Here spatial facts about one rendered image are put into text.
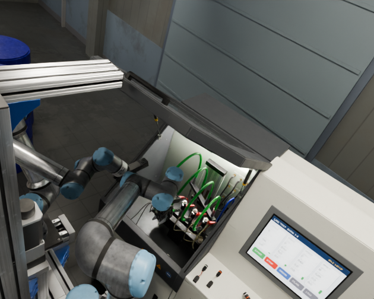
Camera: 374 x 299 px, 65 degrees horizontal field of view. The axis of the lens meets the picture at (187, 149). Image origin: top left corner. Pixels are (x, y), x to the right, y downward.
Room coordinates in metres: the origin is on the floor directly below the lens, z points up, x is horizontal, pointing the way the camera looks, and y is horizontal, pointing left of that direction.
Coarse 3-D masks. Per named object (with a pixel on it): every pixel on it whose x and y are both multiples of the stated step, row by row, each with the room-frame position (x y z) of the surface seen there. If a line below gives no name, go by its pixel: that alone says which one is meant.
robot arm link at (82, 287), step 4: (84, 284) 0.52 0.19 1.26; (88, 284) 0.53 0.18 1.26; (72, 288) 0.50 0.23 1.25; (76, 288) 0.50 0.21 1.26; (80, 288) 0.50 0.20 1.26; (84, 288) 0.51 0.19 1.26; (88, 288) 0.51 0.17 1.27; (92, 288) 0.51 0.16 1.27; (68, 292) 0.48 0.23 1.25; (72, 292) 0.48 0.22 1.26; (76, 292) 0.48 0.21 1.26; (80, 292) 0.49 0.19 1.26; (84, 292) 0.49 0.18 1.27; (88, 292) 0.50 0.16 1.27; (92, 292) 0.50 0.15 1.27; (96, 292) 0.51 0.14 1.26; (68, 296) 0.46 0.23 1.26; (72, 296) 0.47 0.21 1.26; (76, 296) 0.47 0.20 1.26; (80, 296) 0.48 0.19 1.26; (84, 296) 0.48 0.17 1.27; (88, 296) 0.48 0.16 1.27; (92, 296) 0.49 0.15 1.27; (96, 296) 0.49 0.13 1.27; (100, 296) 0.51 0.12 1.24
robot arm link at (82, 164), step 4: (92, 156) 0.91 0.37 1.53; (80, 160) 0.90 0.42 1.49; (84, 160) 0.89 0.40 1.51; (88, 160) 0.88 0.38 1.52; (92, 160) 0.88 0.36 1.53; (76, 164) 0.88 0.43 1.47; (80, 164) 0.86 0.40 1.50; (84, 164) 0.86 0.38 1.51; (88, 164) 0.87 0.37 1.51; (92, 164) 0.87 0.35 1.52; (76, 168) 0.84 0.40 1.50; (80, 168) 0.83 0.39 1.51; (84, 168) 0.84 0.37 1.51; (88, 168) 0.85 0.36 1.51; (92, 168) 0.87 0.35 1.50; (88, 172) 0.84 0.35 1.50; (92, 172) 0.85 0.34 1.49; (96, 172) 0.88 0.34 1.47; (92, 176) 0.85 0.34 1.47
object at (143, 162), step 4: (140, 160) 1.04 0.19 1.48; (144, 160) 1.04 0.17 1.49; (132, 164) 1.01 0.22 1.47; (136, 164) 1.01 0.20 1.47; (140, 164) 1.01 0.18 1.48; (144, 164) 1.02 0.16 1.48; (148, 164) 1.04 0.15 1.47; (132, 168) 0.98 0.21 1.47; (136, 168) 0.98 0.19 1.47; (140, 168) 1.00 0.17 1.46; (132, 172) 0.97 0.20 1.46
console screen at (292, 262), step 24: (264, 216) 1.07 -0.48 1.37; (264, 240) 1.02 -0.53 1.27; (288, 240) 0.99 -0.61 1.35; (312, 240) 0.97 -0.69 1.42; (264, 264) 0.96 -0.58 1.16; (288, 264) 0.94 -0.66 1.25; (312, 264) 0.92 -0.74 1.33; (336, 264) 0.91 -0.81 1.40; (288, 288) 0.89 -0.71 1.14; (312, 288) 0.87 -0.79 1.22; (336, 288) 0.86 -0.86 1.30
